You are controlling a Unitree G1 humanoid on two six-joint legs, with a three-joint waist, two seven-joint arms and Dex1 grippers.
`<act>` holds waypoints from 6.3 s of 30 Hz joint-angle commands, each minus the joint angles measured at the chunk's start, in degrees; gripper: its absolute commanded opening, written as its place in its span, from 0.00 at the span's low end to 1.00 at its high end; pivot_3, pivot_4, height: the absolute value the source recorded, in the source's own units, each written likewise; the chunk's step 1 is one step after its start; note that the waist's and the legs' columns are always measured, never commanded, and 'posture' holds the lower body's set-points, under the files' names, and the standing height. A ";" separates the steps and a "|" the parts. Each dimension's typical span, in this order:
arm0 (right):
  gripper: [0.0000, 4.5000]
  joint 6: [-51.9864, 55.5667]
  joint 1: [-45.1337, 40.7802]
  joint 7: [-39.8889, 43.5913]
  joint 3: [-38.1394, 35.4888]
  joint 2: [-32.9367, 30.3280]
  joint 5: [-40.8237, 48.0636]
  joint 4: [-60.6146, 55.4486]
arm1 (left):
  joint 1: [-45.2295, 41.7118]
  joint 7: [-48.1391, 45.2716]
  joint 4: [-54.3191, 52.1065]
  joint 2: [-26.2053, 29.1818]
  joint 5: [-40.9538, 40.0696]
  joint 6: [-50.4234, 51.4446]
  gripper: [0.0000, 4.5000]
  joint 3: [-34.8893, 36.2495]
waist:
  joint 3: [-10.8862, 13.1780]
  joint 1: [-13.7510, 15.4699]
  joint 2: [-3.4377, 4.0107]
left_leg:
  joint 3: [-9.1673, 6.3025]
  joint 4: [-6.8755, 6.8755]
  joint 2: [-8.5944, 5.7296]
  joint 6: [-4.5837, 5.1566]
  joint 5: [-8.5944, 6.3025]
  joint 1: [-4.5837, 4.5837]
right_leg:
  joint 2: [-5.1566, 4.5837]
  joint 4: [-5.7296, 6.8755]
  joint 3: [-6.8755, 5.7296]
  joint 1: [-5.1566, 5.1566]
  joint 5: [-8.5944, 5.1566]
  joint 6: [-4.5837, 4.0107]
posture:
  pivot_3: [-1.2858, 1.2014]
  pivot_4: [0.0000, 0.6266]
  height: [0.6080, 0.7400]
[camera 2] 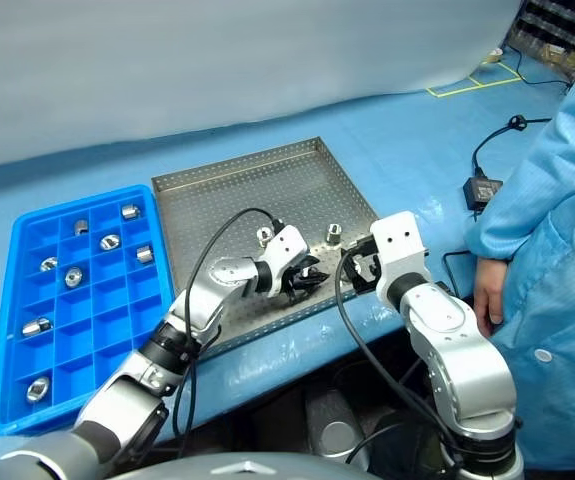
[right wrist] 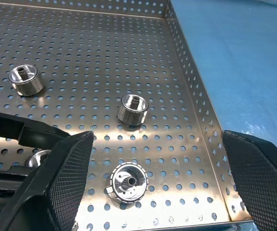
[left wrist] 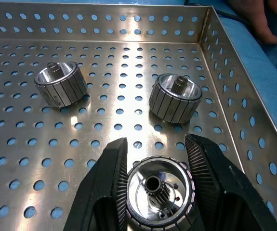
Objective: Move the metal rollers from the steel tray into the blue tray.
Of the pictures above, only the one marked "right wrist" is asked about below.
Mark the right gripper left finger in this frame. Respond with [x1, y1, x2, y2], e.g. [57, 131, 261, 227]
[0, 130, 95, 231]

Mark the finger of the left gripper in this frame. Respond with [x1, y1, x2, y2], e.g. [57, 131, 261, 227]
[0, 112, 71, 152]
[0, 168, 37, 197]

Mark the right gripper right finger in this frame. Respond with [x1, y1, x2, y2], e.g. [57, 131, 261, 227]
[222, 129, 277, 231]

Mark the perforated steel tray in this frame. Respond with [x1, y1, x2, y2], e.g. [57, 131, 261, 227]
[0, 0, 254, 231]

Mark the silver metal roller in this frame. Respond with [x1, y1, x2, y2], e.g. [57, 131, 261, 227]
[116, 94, 149, 127]
[24, 149, 53, 168]
[105, 162, 149, 205]
[7, 64, 45, 97]

